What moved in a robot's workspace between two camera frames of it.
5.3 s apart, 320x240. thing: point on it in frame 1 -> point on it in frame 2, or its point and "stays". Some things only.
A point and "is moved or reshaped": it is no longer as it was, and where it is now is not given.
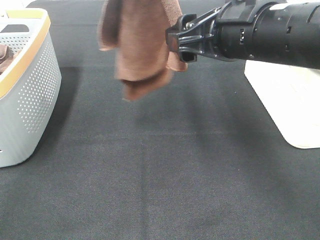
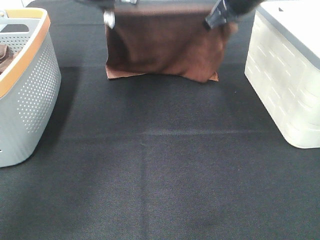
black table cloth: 199,158 stays
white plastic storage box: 291,94 stays
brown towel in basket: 6,57 stays
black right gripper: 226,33 -> 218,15
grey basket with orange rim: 29,88 stays
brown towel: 136,30 is moved or reshaped
